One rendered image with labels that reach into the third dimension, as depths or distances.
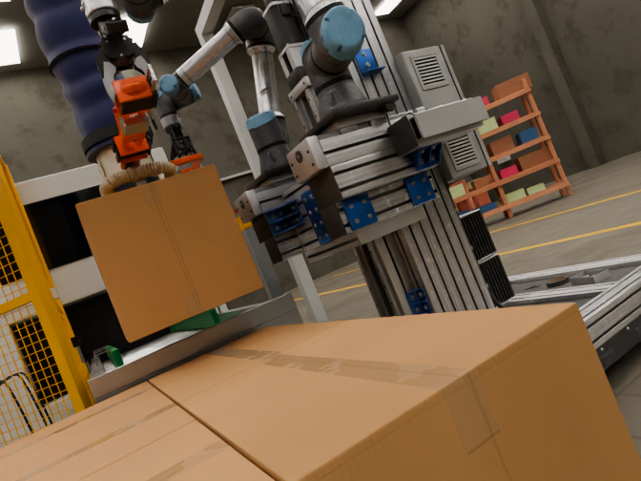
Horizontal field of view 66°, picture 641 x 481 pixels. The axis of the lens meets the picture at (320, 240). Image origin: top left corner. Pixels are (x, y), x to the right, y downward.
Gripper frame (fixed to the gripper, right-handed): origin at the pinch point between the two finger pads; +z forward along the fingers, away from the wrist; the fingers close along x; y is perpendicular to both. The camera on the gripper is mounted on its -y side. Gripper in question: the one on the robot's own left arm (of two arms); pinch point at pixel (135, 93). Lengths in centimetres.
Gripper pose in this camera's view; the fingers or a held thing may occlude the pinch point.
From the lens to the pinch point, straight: 126.5
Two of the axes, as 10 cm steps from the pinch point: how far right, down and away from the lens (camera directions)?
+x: -8.5, 3.3, -4.1
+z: 3.7, 9.3, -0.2
